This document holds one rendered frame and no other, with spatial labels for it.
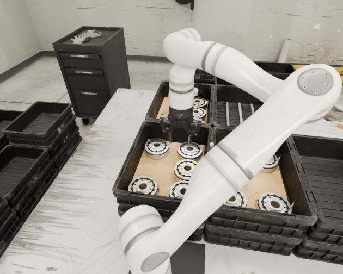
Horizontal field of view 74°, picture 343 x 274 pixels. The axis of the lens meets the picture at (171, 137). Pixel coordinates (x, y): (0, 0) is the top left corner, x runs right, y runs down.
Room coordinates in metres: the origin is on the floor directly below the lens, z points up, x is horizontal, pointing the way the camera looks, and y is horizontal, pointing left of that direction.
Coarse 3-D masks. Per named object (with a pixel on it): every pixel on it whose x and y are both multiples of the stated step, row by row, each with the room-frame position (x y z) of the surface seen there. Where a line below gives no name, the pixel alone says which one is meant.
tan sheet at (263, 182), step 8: (256, 176) 0.58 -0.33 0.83; (264, 176) 0.58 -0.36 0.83; (272, 176) 0.58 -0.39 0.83; (280, 176) 0.58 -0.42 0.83; (248, 184) 0.54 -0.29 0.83; (256, 184) 0.54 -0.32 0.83; (264, 184) 0.54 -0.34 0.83; (272, 184) 0.54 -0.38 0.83; (280, 184) 0.54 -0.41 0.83; (248, 192) 0.51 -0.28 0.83; (256, 192) 0.51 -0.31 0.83; (264, 192) 0.51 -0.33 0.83; (280, 192) 0.51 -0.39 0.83; (256, 200) 0.47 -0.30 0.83
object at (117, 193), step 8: (144, 120) 0.82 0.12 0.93; (152, 120) 0.82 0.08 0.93; (208, 128) 0.76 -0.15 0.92; (136, 136) 0.70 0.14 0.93; (208, 136) 0.70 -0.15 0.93; (136, 144) 0.66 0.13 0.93; (208, 144) 0.66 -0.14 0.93; (128, 152) 0.61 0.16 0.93; (128, 160) 0.57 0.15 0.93; (120, 176) 0.51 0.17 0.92; (120, 192) 0.43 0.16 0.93; (128, 192) 0.43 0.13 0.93; (136, 192) 0.43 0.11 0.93; (136, 200) 0.42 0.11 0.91; (144, 200) 0.41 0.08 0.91; (152, 200) 0.41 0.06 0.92; (160, 200) 0.41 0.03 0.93; (168, 200) 0.40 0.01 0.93; (176, 200) 0.40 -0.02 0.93
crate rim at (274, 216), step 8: (216, 128) 0.76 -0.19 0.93; (224, 128) 0.76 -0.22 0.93; (232, 128) 0.76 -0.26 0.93; (288, 144) 0.66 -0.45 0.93; (296, 160) 0.57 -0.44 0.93; (296, 168) 0.53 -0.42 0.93; (304, 184) 0.46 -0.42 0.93; (304, 192) 0.43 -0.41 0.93; (224, 208) 0.38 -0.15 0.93; (232, 208) 0.38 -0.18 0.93; (240, 208) 0.38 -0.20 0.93; (248, 208) 0.38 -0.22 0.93; (312, 208) 0.38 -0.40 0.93; (248, 216) 0.36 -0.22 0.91; (256, 216) 0.36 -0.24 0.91; (264, 216) 0.36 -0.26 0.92; (272, 216) 0.35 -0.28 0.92; (280, 216) 0.35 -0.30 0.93; (288, 216) 0.35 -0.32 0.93; (296, 216) 0.35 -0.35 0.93; (304, 216) 0.35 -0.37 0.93; (312, 216) 0.35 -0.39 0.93; (304, 224) 0.34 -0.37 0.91; (312, 224) 0.34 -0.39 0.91
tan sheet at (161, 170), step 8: (168, 144) 0.77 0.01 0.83; (176, 144) 0.77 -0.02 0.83; (144, 152) 0.72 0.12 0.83; (176, 152) 0.72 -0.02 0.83; (144, 160) 0.67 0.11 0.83; (152, 160) 0.67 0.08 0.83; (160, 160) 0.67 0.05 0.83; (168, 160) 0.67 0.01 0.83; (176, 160) 0.67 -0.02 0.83; (144, 168) 0.63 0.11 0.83; (152, 168) 0.63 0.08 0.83; (160, 168) 0.63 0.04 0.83; (168, 168) 0.63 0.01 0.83; (136, 176) 0.58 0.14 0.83; (152, 176) 0.58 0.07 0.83; (160, 176) 0.58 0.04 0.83; (168, 176) 0.58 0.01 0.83; (160, 184) 0.54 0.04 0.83; (168, 184) 0.54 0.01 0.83; (160, 192) 0.51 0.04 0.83; (168, 192) 0.51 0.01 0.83
